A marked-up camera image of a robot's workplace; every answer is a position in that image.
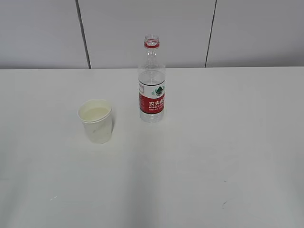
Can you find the Nongfu Spring water bottle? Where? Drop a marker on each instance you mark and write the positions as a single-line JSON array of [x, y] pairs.
[[151, 79]]

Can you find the white paper cup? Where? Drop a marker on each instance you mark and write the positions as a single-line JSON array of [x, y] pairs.
[[96, 117]]

